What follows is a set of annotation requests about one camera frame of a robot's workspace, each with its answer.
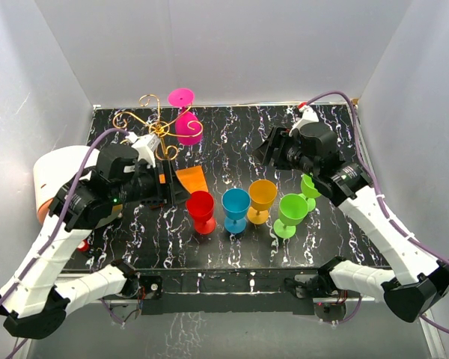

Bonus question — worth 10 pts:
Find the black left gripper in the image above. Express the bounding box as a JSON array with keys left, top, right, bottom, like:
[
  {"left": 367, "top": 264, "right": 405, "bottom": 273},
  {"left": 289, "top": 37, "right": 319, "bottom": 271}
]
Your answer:
[{"left": 112, "top": 159, "right": 191, "bottom": 206}]

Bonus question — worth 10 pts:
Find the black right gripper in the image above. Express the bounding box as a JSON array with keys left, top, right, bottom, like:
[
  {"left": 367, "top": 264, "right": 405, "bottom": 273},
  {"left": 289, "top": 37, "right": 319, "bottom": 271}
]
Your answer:
[{"left": 254, "top": 126, "right": 319, "bottom": 179}]

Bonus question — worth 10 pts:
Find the red plastic wine glass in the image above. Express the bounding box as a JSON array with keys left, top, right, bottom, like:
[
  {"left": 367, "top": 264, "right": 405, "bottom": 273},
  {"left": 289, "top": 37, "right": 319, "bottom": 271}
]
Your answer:
[{"left": 186, "top": 191, "right": 216, "bottom": 235}]

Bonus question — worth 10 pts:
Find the magenta plastic wine glass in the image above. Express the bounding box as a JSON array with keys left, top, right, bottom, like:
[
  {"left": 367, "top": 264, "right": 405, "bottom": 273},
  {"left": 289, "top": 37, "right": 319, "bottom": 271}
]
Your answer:
[{"left": 168, "top": 88, "right": 203, "bottom": 146}]

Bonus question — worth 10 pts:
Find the blue plastic wine glass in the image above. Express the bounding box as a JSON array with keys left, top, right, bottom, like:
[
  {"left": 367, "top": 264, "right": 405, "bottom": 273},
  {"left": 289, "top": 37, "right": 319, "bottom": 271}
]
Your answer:
[{"left": 222, "top": 188, "right": 251, "bottom": 234}]

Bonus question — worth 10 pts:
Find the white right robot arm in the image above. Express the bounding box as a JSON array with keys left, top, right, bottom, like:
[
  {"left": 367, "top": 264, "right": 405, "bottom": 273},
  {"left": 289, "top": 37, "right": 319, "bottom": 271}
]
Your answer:
[{"left": 253, "top": 122, "right": 449, "bottom": 322}]

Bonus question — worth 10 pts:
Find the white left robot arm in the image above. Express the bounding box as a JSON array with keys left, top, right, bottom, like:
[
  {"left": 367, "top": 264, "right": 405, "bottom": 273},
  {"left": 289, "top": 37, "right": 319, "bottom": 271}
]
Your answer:
[{"left": 0, "top": 144, "right": 189, "bottom": 340}]

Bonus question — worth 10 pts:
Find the orange plastic wine glass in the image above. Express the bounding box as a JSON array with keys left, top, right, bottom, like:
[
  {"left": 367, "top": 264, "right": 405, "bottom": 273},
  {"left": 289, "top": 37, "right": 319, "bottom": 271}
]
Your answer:
[{"left": 247, "top": 179, "right": 278, "bottom": 225}]

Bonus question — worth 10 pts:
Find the green plastic wine glass rear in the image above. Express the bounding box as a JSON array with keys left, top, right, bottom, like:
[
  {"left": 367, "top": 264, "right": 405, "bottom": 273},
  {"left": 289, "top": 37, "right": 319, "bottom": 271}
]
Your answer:
[{"left": 299, "top": 174, "right": 321, "bottom": 212}]

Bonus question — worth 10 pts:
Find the green plastic wine glass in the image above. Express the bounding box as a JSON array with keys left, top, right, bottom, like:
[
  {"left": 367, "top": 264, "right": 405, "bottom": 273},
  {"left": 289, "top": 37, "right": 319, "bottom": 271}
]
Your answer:
[
  {"left": 273, "top": 194, "right": 308, "bottom": 239},
  {"left": 299, "top": 174, "right": 321, "bottom": 212}
]

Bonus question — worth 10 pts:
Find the green plastic wine glass front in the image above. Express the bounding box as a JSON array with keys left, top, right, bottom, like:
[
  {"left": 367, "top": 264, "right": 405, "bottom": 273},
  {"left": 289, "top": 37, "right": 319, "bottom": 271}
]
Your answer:
[{"left": 273, "top": 194, "right": 308, "bottom": 239}]

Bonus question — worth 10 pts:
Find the red emergency stop button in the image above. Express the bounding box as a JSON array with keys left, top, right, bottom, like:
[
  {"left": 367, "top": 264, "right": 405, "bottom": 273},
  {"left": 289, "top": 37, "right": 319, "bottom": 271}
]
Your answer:
[{"left": 77, "top": 240, "right": 89, "bottom": 252}]

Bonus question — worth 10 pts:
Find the white orange cylindrical container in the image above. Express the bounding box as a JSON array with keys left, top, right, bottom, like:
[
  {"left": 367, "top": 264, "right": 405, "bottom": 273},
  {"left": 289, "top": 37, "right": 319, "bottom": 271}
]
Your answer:
[{"left": 33, "top": 145, "right": 123, "bottom": 228}]

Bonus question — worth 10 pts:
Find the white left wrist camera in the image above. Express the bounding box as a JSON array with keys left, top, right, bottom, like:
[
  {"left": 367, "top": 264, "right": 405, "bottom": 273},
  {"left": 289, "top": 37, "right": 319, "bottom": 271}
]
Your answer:
[{"left": 125, "top": 132, "right": 160, "bottom": 168}]

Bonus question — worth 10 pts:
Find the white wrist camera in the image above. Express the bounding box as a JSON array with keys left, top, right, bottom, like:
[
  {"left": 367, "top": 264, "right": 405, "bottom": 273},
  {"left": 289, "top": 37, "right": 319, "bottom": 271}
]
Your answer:
[
  {"left": 289, "top": 102, "right": 319, "bottom": 137},
  {"left": 125, "top": 132, "right": 160, "bottom": 168}
]

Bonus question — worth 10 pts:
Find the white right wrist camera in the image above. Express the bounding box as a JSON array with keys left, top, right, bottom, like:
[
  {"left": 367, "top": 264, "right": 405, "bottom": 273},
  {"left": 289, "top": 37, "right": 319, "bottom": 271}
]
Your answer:
[{"left": 289, "top": 102, "right": 319, "bottom": 137}]

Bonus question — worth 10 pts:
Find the gold wire wine glass rack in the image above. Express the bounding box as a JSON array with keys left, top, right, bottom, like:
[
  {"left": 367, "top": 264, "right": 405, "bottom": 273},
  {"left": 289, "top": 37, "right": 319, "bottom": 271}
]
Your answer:
[{"left": 112, "top": 93, "right": 210, "bottom": 209}]

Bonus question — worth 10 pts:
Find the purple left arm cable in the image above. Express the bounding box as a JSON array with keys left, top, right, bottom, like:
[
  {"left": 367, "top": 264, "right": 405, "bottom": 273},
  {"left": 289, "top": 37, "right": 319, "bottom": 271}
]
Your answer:
[{"left": 0, "top": 127, "right": 135, "bottom": 359}]

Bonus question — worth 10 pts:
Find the aluminium front frame rail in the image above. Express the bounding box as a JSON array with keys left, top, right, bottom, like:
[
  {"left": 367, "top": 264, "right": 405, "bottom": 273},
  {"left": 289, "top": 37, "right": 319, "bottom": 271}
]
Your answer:
[{"left": 13, "top": 267, "right": 446, "bottom": 359}]

